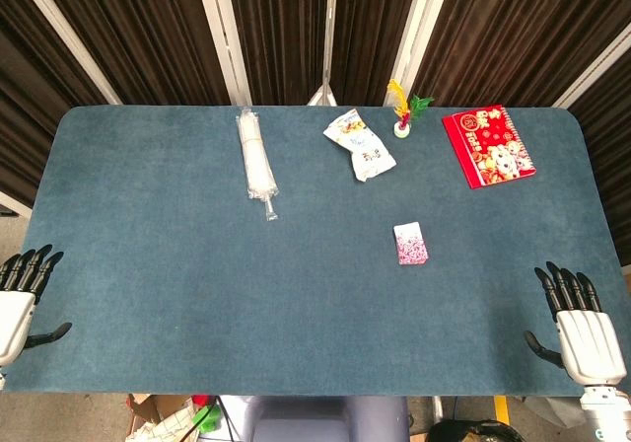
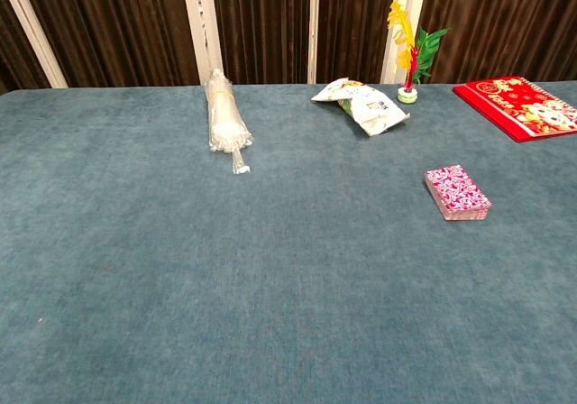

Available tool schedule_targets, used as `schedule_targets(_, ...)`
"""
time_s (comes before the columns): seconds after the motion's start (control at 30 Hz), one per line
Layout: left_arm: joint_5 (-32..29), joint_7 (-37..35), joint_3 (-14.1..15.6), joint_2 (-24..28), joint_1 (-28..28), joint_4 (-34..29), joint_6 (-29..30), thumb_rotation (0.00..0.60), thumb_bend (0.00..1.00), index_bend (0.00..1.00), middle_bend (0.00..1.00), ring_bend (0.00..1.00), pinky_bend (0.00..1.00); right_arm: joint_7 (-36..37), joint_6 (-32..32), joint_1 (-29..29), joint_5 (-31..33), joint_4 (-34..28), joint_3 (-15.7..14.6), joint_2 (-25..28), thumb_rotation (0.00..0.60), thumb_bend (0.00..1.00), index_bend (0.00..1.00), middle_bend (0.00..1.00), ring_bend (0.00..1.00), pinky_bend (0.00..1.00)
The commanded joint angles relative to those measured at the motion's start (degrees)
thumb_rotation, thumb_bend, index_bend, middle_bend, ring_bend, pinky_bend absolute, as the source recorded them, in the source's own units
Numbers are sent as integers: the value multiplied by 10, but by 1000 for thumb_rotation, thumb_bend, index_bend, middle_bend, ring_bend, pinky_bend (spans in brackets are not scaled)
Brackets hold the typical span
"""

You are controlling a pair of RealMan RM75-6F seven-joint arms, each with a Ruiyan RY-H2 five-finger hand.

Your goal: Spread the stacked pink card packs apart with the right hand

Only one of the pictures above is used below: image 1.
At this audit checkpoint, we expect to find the green plastic object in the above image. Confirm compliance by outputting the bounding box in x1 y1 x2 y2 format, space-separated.
193 405 221 433

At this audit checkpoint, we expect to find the small stack of red-patterned cards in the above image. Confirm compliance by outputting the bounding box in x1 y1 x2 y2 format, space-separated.
392 221 430 266

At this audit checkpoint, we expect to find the crumpled white snack bag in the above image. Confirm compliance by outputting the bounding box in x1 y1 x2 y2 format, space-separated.
322 109 398 183

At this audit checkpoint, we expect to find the red spiral calendar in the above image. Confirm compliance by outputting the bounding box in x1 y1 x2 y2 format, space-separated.
442 105 537 190

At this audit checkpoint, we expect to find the cardboard box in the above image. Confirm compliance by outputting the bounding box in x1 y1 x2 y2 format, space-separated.
126 393 198 442

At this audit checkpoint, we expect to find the clear wrapped straw bundle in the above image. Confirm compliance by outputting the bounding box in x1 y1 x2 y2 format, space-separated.
236 108 280 222

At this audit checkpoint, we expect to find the white frame post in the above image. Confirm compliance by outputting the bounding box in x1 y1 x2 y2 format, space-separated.
8 0 123 106
551 30 631 111
383 0 457 107
0 189 34 220
192 0 253 107
306 0 341 107

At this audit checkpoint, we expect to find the blue felt table cover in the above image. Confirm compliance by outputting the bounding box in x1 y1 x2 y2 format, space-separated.
2 105 631 398

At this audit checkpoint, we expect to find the feather shuttlecock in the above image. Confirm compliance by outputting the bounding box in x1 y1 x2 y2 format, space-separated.
386 79 435 141

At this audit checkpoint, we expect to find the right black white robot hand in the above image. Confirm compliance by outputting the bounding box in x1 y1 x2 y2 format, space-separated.
523 260 628 385

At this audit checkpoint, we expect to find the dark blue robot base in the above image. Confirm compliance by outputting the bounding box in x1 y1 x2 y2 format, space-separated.
248 395 411 442

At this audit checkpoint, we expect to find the black bag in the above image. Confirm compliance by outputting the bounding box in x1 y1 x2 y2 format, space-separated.
426 419 531 442

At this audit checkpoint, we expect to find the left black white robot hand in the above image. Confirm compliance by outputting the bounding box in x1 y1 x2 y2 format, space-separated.
0 244 73 368

